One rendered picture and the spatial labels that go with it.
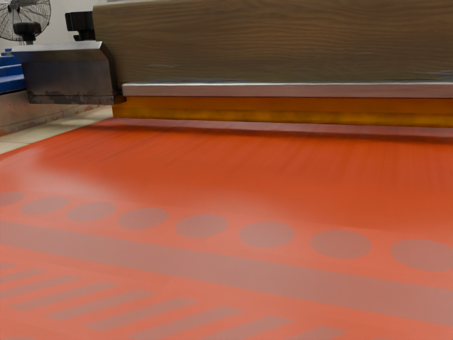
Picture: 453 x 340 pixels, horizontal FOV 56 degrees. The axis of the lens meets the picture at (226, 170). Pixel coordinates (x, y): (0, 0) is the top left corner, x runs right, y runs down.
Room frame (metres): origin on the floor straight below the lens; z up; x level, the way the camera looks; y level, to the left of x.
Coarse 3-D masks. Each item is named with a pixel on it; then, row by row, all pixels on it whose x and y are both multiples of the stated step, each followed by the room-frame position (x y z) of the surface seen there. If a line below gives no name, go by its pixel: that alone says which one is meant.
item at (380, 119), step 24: (216, 120) 0.36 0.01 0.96; (240, 120) 0.35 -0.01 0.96; (264, 120) 0.34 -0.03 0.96; (288, 120) 0.33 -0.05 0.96; (312, 120) 0.32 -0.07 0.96; (336, 120) 0.32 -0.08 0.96; (360, 120) 0.31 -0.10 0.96; (384, 120) 0.30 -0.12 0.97; (408, 120) 0.30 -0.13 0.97; (432, 120) 0.29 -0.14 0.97
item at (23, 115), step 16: (0, 96) 0.38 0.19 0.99; (16, 96) 0.39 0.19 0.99; (0, 112) 0.37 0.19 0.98; (16, 112) 0.39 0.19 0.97; (32, 112) 0.41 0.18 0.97; (48, 112) 0.42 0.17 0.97; (64, 112) 0.44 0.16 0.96; (80, 112) 0.47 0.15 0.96; (0, 128) 0.37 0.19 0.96; (16, 128) 0.39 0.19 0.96
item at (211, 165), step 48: (48, 144) 0.33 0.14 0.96; (96, 144) 0.32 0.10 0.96; (144, 144) 0.31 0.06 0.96; (192, 144) 0.30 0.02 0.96; (240, 144) 0.30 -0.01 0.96; (288, 144) 0.29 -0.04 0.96; (96, 192) 0.22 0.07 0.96; (144, 192) 0.21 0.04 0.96; (192, 192) 0.21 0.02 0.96; (240, 192) 0.20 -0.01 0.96
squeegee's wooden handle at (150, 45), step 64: (192, 0) 0.35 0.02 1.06; (256, 0) 0.33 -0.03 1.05; (320, 0) 0.31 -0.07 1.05; (384, 0) 0.30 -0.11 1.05; (448, 0) 0.28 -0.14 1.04; (128, 64) 0.37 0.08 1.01; (192, 64) 0.35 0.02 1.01; (256, 64) 0.33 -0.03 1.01; (320, 64) 0.31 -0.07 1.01; (384, 64) 0.29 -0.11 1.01; (448, 64) 0.28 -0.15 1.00
